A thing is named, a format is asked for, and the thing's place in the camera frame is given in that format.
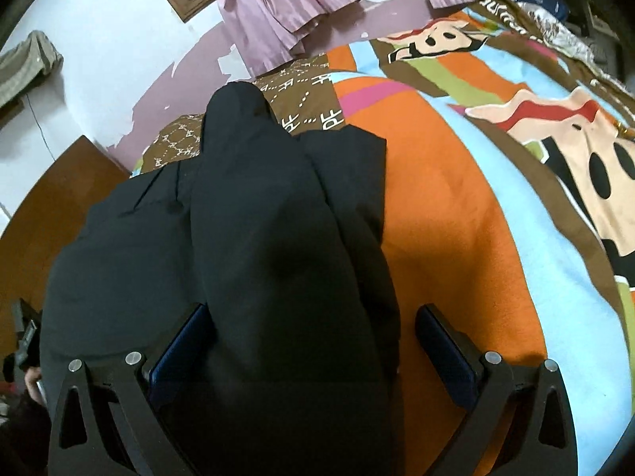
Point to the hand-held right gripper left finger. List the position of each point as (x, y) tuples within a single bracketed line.
[(181, 342)]

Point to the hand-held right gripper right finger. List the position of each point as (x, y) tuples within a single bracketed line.
[(441, 347)]

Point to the beige hanging cloth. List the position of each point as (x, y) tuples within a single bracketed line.
[(27, 64)]

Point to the wooden shelf unit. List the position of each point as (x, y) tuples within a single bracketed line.
[(595, 20)]

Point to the black padded jacket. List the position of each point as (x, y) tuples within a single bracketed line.
[(278, 258)]

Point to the person's left hand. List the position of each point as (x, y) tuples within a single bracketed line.
[(35, 384)]

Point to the colourful printed blanket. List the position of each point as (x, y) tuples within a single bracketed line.
[(471, 208)]

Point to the floral patterned cloth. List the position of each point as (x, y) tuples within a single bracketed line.
[(565, 29)]

